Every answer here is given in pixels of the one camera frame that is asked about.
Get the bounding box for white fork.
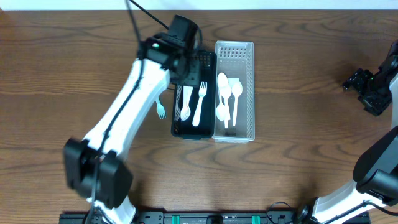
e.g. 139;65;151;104
180;86;193;121
192;82;208;127

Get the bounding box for white spoon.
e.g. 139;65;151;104
232;81;243;126
220;85;231;129

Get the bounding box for mint green fork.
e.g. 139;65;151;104
155;97;167;119

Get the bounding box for white spoon crossed under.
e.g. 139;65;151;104
216;93;226;121

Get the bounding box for white spoon crossed top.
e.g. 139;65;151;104
217;72;228;104

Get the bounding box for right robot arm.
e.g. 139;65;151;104
293;42;397;223

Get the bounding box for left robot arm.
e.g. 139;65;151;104
63;15;202;223

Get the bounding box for clear plastic basket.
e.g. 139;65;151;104
213;40;255;143

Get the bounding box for black plastic basket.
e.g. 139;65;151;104
171;50;216;140

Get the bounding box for left black cable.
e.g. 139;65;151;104
83;0;170;224

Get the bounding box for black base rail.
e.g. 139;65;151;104
58;202;371;224

